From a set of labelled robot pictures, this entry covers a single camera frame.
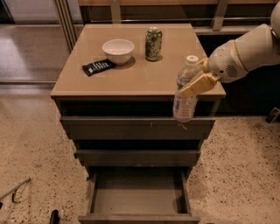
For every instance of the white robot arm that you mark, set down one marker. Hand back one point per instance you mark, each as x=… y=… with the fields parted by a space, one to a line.
x=258 y=47

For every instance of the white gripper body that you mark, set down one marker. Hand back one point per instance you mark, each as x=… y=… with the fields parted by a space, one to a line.
x=226 y=62

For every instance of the open bottom grey drawer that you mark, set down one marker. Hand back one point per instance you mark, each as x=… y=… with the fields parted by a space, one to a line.
x=133 y=195

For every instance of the black object on floor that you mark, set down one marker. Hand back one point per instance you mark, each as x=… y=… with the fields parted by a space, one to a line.
x=54 y=219

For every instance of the top grey drawer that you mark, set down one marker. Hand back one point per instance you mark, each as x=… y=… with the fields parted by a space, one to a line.
x=114 y=128

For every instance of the metal railing shelf frame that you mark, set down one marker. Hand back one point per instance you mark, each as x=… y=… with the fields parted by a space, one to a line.
x=214 y=21

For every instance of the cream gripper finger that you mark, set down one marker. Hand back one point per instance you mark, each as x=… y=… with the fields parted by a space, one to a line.
x=202 y=84
x=202 y=66

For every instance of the clear blue plastic bottle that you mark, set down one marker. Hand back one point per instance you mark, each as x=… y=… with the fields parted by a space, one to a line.
x=183 y=108

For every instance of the grey drawer cabinet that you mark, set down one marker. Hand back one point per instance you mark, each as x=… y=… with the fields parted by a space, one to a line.
x=138 y=88

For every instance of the dark object by wall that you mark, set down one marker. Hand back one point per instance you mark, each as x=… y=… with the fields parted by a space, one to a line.
x=274 y=116

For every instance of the dark blue snack packet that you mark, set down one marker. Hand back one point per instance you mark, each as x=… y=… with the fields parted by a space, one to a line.
x=97 y=67

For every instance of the white ceramic bowl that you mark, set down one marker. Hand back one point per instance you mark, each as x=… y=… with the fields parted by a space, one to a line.
x=118 y=51

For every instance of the middle grey drawer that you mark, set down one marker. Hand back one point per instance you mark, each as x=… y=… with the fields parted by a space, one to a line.
x=138 y=158

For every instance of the green soda can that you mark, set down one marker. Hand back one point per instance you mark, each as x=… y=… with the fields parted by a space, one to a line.
x=153 y=42

